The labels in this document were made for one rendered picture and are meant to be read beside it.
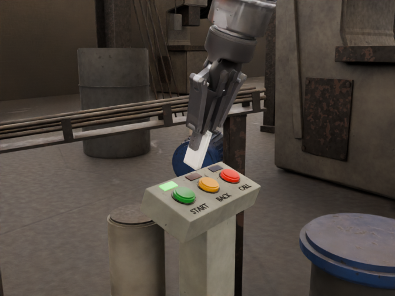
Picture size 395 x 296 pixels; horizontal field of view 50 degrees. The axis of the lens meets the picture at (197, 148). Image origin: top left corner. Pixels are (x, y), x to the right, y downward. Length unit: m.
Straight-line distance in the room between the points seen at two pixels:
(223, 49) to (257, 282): 1.20
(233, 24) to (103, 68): 2.84
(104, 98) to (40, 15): 5.39
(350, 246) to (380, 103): 1.69
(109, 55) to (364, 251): 2.72
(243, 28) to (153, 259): 0.51
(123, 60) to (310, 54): 1.42
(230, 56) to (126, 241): 0.44
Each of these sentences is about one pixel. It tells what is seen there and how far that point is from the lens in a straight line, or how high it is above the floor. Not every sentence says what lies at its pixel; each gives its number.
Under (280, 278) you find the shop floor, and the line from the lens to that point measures 1.74.
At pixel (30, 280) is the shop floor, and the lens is 1.81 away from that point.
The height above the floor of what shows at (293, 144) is 0.22.
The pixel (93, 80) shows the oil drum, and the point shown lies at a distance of 3.46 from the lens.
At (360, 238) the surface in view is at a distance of 1.07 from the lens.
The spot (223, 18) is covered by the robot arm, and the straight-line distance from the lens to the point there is 0.62.
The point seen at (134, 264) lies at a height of 0.43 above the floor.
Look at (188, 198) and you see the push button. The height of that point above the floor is 0.60.
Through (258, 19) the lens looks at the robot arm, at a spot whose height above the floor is 0.90.
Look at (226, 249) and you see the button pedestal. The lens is 0.86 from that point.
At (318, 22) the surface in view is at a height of 1.03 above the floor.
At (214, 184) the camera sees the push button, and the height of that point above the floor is 0.61.
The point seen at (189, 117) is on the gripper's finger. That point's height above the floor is 0.75.
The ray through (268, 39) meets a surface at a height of 0.98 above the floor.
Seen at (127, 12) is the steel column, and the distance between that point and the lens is 5.12.
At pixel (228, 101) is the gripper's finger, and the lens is 0.71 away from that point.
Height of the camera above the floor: 0.85
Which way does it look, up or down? 13 degrees down
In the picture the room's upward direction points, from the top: straight up
